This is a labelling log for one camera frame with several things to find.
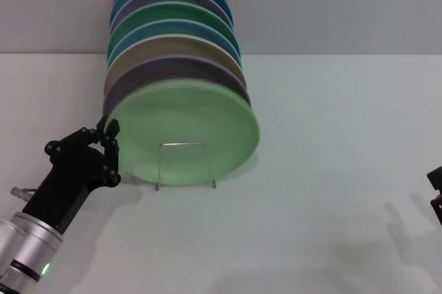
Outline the lavender plate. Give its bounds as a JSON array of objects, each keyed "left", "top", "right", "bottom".
[{"left": 102, "top": 55, "right": 252, "bottom": 121}]

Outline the left gripper silver cable connector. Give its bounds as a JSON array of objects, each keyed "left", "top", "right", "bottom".
[{"left": 10, "top": 186, "right": 38, "bottom": 201}]

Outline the metal wire plate rack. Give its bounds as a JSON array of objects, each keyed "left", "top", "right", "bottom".
[{"left": 154, "top": 141, "right": 218, "bottom": 192}]

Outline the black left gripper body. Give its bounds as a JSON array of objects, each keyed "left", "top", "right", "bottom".
[{"left": 22, "top": 144, "right": 117, "bottom": 235}]

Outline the light green plate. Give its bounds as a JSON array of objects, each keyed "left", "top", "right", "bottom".
[{"left": 110, "top": 79, "right": 260, "bottom": 185}]

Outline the tan beige plate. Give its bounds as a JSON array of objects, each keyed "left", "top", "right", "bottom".
[{"left": 104, "top": 34, "right": 248, "bottom": 97}]

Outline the dark green plate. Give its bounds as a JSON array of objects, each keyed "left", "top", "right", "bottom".
[{"left": 106, "top": 1, "right": 240, "bottom": 59}]

